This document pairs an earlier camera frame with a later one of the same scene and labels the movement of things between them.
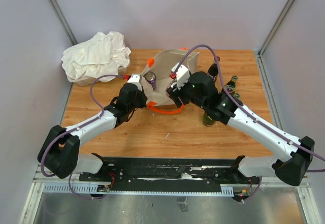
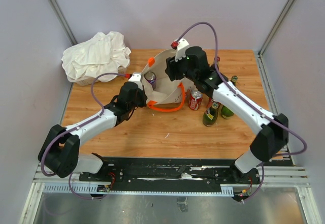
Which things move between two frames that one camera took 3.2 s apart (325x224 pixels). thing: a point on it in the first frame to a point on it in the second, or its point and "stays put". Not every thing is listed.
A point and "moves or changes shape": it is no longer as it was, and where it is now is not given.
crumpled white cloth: (104, 54) stays put
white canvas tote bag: (161, 66) stays put
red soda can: (168, 86) moves or changes shape
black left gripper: (143, 99) stays put
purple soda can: (151, 77) stays put
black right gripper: (175, 93) to (171, 68)
